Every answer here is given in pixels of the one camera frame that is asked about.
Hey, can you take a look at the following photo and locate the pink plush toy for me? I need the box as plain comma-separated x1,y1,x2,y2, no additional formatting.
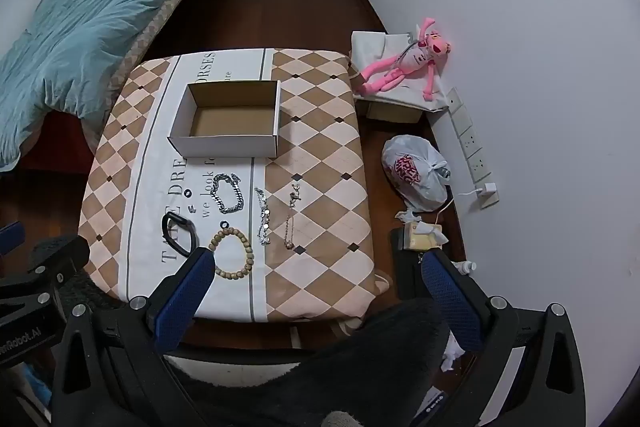
357,18,453,102

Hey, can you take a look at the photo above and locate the white plastic bag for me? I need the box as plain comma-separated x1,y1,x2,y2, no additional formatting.
382,135,451,212

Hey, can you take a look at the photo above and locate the bed with patterned sheet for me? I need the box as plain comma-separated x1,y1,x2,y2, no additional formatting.
45,0,251,152

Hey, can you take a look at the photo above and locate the checked brown tablecloth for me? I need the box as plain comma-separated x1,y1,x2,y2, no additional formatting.
79,48,392,323

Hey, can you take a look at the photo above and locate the person's dark trouser leg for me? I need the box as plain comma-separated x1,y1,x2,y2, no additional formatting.
165,297,481,427

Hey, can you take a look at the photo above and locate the blue blanket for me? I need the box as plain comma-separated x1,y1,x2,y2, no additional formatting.
0,0,238,172

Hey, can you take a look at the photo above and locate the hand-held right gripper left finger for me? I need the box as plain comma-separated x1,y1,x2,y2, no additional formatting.
50,248,216,427

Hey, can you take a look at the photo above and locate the white power strip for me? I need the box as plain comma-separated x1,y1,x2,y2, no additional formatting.
446,87,500,210

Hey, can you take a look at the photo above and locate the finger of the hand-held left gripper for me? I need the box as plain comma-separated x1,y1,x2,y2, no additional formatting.
0,222,26,258
29,234,91,281

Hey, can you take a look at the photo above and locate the yellow tissue pack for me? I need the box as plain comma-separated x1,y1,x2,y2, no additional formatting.
402,222,448,253

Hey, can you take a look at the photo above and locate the wooden bead bracelet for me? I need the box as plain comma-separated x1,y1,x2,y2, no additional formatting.
207,228,255,279

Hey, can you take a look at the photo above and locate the thick silver chain bracelet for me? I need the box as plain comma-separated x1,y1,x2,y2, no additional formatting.
210,173,246,215

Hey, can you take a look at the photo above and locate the black bangle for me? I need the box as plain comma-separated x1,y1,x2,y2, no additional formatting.
161,213,197,258

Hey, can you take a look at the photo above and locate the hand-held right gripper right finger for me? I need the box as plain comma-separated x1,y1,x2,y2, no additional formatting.
410,248,587,427

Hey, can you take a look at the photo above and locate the white cardboard box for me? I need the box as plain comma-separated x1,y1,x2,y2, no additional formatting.
167,80,282,159

